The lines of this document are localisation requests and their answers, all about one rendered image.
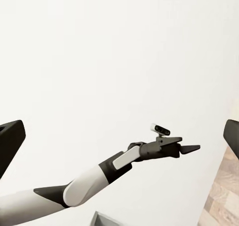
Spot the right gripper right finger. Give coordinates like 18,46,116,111
223,119,239,159

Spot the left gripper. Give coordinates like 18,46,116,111
147,136,201,159

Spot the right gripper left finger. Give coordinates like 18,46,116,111
0,119,26,179

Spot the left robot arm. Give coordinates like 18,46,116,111
0,123,201,226

